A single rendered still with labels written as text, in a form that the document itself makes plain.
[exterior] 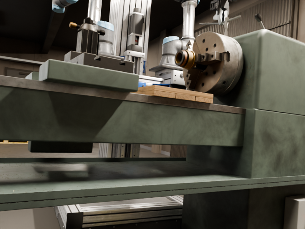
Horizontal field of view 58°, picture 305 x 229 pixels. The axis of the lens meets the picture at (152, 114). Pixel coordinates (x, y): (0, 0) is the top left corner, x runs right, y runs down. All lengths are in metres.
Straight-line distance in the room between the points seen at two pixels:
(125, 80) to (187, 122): 0.35
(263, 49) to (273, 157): 0.52
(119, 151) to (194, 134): 0.88
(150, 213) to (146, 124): 0.92
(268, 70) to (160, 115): 0.62
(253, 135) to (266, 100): 0.18
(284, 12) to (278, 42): 2.98
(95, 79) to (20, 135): 0.28
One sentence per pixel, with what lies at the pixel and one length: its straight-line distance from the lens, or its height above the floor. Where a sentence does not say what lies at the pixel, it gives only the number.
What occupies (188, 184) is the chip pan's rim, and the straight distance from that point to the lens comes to 1.02.
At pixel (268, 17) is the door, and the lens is 4.69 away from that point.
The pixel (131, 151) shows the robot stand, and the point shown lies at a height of 0.55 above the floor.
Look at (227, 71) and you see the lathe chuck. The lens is 1.34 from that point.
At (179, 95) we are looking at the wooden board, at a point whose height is 0.88.
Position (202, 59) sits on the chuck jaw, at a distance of 1.34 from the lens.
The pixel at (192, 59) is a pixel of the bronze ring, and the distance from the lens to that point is 1.35.
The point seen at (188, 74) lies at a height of 1.02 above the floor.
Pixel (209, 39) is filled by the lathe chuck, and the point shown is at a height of 1.19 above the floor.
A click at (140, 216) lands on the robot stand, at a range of 1.84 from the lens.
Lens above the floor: 0.77
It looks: 2 degrees up
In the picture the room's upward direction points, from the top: 4 degrees clockwise
